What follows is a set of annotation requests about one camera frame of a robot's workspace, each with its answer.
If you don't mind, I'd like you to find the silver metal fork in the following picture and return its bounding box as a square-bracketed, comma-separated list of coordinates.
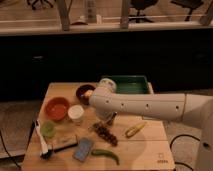
[108, 112, 117, 125]

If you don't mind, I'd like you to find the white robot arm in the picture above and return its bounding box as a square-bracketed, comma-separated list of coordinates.
[89, 78, 213, 171]

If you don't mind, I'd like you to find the small metal cup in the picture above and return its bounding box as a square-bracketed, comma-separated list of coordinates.
[104, 113, 113, 125]

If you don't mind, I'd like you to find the green small cup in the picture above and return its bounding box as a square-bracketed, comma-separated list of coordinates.
[40, 121, 55, 138]

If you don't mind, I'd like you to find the green plastic tray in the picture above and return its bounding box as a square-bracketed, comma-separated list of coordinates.
[104, 75, 150, 94]

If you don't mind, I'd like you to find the yellow round food piece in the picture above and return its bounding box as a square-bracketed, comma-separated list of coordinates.
[83, 90, 93, 99]

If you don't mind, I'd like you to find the dark maroon bowl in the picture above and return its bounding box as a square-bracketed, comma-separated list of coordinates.
[76, 84, 95, 105]

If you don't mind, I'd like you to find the white round container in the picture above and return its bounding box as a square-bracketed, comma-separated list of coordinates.
[68, 105, 84, 123]

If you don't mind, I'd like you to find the dark purple grape bunch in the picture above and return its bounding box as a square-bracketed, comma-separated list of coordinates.
[93, 123, 118, 146]

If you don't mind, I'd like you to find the orange bowl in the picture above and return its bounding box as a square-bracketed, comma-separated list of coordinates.
[44, 97, 70, 121]

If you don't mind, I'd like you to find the blue sponge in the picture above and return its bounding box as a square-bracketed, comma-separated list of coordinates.
[73, 138, 94, 162]

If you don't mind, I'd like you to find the green chili pepper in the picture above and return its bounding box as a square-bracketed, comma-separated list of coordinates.
[91, 149, 120, 165]

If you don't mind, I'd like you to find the black office chair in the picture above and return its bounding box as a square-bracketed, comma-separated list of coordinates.
[26, 0, 54, 10]
[129, 0, 158, 23]

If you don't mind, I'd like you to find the black office chair left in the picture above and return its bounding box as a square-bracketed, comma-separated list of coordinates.
[26, 0, 54, 10]

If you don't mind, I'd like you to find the black chair right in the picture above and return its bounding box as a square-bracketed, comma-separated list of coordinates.
[171, 0, 204, 21]

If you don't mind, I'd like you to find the white handled dish brush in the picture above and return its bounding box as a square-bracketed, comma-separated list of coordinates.
[34, 120, 49, 158]

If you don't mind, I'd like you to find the black cable left floor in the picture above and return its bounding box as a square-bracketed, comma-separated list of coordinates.
[0, 129, 22, 170]

